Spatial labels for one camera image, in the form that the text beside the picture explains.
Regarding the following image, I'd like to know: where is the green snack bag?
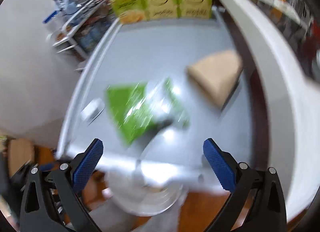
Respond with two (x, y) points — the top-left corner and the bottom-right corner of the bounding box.
(105, 78), (190, 146)

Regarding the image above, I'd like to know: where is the beige paper cup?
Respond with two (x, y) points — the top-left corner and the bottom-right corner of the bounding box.
(187, 50), (243, 109)

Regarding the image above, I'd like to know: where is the white round trash bin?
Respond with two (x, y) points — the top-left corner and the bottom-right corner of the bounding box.
(105, 166), (183, 217)

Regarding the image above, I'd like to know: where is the small white wrapper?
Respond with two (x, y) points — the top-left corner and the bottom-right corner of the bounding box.
(80, 98), (105, 124)

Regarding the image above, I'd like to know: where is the Jagabee box with fries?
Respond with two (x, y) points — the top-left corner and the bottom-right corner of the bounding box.
(110, 0), (148, 25)

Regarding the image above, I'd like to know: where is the middle Jagabee smiley box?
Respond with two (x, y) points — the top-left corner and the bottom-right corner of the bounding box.
(144, 0), (178, 20)

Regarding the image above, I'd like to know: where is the white wire storage rack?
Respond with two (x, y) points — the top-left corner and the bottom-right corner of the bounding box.
(43, 0), (114, 71)

